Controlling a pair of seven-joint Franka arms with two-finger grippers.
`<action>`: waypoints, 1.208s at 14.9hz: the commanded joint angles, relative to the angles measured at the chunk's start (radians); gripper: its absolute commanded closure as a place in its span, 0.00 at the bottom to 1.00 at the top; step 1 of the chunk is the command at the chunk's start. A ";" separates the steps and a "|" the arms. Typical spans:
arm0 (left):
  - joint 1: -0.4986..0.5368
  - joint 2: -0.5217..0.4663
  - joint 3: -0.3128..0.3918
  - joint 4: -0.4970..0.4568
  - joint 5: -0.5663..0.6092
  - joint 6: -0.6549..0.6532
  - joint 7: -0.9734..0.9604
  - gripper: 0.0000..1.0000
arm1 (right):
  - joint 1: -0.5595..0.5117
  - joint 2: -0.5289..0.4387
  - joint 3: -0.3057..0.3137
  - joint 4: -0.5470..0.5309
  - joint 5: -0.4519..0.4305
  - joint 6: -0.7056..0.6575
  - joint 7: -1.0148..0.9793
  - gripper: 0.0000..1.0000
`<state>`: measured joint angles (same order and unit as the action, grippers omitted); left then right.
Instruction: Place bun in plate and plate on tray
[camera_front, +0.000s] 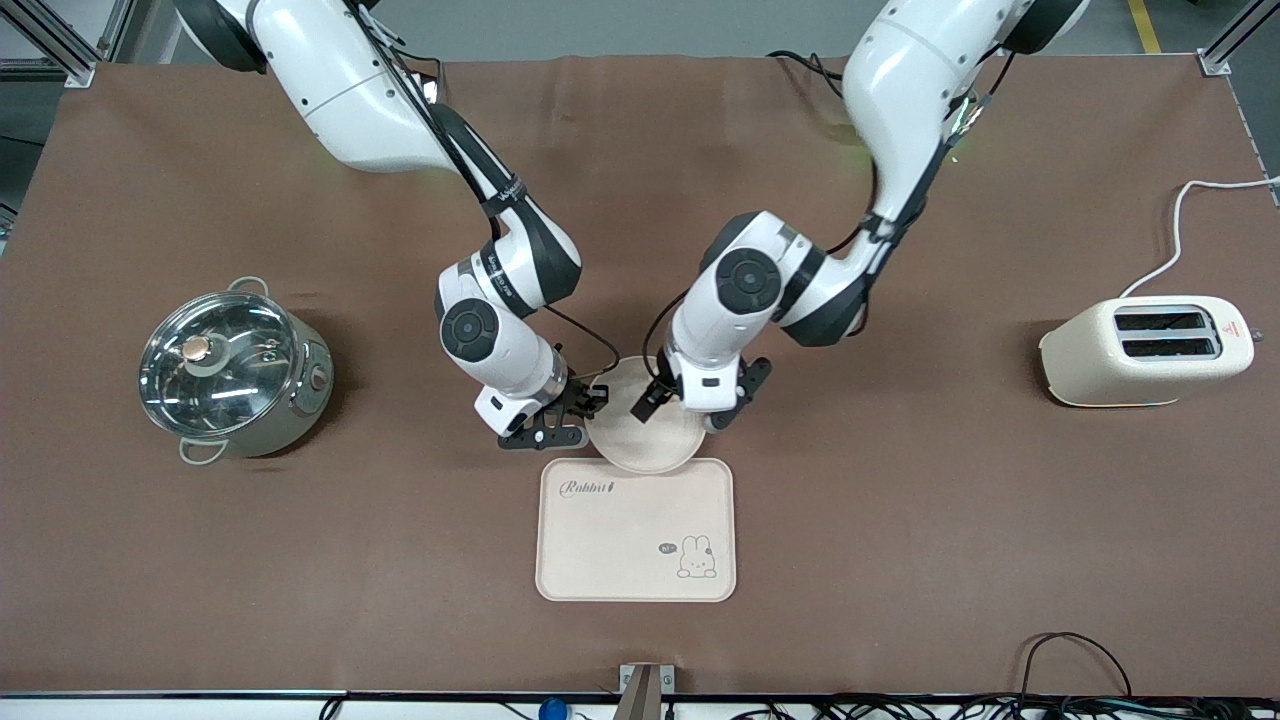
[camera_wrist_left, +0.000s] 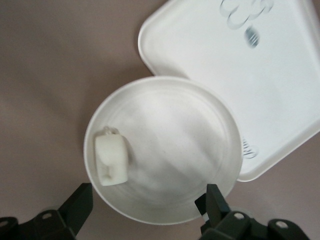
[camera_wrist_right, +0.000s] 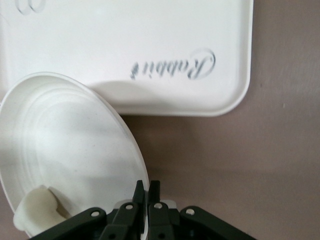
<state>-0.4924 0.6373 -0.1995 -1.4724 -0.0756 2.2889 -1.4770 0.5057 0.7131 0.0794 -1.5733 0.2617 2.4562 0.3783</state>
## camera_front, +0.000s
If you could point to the aluminium frame post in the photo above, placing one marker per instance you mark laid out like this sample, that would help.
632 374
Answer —
50 40
1225 45

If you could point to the blue round knob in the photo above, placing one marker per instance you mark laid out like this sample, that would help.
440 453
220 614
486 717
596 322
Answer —
552 710

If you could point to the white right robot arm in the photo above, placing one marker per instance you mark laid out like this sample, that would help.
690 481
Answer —
350 80

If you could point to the glass pot lid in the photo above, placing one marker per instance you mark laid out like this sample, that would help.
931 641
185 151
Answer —
240 370

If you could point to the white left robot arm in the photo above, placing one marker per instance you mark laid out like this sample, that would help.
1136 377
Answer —
900 80

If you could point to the cream round plate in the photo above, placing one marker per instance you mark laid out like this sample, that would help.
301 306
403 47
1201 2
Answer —
640 440

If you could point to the cream two-slot toaster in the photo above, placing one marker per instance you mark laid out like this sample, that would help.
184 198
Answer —
1100 365

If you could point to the metal table bracket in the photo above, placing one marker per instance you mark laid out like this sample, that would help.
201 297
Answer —
645 695

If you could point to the cream rabbit print tray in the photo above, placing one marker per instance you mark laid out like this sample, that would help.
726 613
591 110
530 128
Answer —
620 540

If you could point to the brown table mat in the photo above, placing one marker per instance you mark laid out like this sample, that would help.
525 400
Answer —
900 500

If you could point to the stainless steel cooking pot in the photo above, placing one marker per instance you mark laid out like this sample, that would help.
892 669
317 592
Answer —
290 410

